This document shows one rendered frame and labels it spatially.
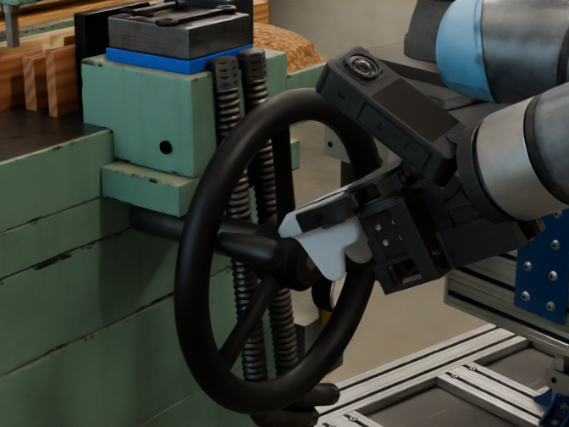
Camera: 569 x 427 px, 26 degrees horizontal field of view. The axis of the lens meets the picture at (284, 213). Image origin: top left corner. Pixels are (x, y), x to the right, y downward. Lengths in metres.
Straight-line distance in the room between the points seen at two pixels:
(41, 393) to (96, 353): 0.07
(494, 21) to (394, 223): 0.16
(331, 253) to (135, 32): 0.31
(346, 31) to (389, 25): 0.21
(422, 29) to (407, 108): 0.95
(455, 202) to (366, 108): 0.09
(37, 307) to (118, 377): 0.14
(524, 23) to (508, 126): 0.12
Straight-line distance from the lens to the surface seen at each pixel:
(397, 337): 2.83
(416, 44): 1.79
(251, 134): 0.98
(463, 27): 0.90
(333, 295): 1.37
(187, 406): 1.31
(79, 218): 1.12
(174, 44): 1.08
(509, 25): 0.89
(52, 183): 1.09
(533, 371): 2.25
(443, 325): 2.90
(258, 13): 1.53
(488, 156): 0.79
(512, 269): 1.75
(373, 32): 4.98
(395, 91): 0.85
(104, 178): 1.13
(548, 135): 0.77
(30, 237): 1.09
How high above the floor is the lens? 1.20
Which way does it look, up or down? 20 degrees down
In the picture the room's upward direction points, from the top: straight up
